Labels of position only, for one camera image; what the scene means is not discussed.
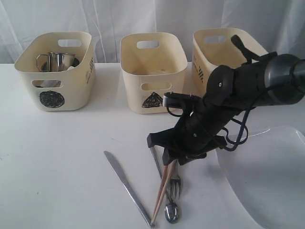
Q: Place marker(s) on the white square ceramic plate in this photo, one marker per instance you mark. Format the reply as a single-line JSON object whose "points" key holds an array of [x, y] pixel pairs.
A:
{"points": [[267, 175]]}

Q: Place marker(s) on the stainless steel bowl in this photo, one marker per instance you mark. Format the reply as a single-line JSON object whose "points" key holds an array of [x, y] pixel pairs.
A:
{"points": [[75, 62]]}

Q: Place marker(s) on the white curtain backdrop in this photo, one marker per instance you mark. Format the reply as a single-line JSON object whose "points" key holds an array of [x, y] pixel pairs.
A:
{"points": [[278, 25]]}

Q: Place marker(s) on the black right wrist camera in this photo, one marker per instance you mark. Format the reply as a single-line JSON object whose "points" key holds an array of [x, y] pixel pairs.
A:
{"points": [[186, 102]]}

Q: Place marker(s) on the cream bin with triangle mark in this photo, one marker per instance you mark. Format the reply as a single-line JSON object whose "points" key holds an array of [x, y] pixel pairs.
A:
{"points": [[152, 64]]}

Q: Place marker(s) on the cream bin with circle mark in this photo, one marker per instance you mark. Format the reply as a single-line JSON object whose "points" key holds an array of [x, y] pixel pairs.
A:
{"points": [[76, 83]]}

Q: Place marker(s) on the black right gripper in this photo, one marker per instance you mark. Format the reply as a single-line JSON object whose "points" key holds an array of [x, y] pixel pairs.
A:
{"points": [[196, 132]]}

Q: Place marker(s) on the stainless steel fork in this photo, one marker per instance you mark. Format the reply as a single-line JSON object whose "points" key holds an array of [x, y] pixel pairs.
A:
{"points": [[175, 186]]}

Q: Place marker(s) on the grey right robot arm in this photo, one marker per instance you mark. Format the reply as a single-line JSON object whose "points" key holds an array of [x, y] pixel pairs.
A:
{"points": [[284, 81]]}

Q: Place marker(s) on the cream bin with square mark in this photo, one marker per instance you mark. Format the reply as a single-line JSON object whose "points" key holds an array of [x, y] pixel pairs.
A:
{"points": [[225, 64]]}

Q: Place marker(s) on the stainless steel spoon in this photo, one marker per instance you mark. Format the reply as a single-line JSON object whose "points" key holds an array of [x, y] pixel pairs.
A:
{"points": [[171, 208]]}

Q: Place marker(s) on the stainless steel table knife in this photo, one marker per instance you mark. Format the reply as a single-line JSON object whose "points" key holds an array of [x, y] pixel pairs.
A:
{"points": [[115, 164]]}

